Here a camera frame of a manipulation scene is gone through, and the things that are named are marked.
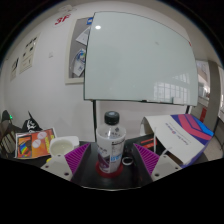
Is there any grey pin board with papers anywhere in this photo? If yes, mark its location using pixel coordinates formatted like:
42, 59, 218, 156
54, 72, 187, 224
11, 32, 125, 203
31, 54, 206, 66
64, 16, 94, 85

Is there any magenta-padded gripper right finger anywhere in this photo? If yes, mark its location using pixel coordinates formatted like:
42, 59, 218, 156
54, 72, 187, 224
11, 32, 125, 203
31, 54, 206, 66
128, 142, 184, 188

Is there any white mug with yellow handle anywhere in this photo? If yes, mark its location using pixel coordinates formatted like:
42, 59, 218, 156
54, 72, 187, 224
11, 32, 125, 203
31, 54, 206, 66
48, 135, 80, 158

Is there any large white wall poster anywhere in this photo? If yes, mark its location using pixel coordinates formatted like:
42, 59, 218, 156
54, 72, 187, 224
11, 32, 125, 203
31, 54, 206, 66
18, 33, 41, 75

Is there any orange colourful booklet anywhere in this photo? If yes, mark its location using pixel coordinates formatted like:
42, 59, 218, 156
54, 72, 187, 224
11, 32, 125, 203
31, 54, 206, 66
14, 127, 57, 159

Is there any small white wall poster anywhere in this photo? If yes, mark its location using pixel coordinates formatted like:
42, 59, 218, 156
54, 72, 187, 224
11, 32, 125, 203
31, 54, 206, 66
9, 57, 20, 83

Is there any large whiteboard on stand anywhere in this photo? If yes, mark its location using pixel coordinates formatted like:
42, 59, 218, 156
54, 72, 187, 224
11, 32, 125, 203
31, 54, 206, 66
83, 10, 200, 143

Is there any dark wooden chair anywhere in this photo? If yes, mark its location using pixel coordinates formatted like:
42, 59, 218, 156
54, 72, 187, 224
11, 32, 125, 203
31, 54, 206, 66
0, 109, 18, 158

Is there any flat round red coaster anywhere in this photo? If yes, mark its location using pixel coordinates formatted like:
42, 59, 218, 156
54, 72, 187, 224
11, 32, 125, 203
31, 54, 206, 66
95, 161, 124, 179

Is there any black skull flag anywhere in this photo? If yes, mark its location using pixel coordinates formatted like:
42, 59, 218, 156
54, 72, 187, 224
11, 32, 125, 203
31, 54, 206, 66
21, 110, 43, 133

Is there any small white ring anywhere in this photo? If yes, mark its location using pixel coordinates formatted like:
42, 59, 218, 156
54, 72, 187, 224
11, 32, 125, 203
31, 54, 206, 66
121, 156, 135, 166

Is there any red wall floor sign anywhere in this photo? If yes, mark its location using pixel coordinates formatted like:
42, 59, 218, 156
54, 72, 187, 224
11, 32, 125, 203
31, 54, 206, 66
54, 13, 73, 26

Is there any black and red hand tool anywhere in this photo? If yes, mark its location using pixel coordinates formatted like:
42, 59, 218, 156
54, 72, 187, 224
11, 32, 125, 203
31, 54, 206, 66
128, 134, 158, 158

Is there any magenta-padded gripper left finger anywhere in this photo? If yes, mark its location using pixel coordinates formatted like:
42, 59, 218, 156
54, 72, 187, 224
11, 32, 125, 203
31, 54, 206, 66
40, 142, 98, 188

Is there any blue and white cardboard box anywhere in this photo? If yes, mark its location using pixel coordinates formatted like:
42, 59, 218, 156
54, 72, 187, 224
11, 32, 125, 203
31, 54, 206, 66
139, 113, 215, 168

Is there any clear black-capped water bottle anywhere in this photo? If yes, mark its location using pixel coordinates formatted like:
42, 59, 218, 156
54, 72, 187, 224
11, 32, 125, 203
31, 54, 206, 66
95, 110, 128, 174

